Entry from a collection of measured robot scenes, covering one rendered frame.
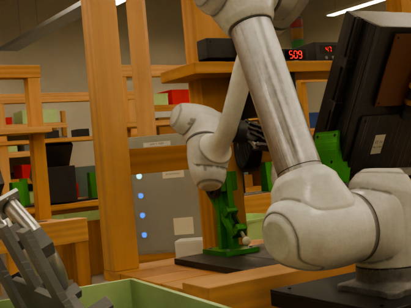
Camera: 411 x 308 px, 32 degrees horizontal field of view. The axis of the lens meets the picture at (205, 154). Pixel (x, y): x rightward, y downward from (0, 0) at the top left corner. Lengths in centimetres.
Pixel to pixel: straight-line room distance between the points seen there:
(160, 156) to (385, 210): 112
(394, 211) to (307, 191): 21
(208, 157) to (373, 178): 59
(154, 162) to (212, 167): 48
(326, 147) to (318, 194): 90
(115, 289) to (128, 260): 70
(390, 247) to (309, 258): 21
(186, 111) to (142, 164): 40
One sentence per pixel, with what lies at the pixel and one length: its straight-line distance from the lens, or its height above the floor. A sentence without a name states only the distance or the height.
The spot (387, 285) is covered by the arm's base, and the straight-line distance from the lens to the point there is 160.
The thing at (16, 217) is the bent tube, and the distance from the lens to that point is 125.
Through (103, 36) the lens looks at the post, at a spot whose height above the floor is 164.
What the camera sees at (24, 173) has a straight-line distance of 1171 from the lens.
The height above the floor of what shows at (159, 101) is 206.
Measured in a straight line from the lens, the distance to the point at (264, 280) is 187.
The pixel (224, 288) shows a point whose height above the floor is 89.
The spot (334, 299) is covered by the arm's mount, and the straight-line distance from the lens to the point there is 160.
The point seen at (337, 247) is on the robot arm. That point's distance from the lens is 146.
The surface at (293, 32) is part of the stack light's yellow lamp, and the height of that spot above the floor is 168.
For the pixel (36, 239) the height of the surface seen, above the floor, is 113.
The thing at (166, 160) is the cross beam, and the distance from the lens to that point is 249.
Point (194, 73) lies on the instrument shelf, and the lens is 235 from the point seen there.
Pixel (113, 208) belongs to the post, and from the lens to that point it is 231.
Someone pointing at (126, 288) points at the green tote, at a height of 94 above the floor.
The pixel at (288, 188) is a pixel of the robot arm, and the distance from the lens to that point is 148.
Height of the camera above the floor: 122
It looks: level
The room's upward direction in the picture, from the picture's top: 5 degrees counter-clockwise
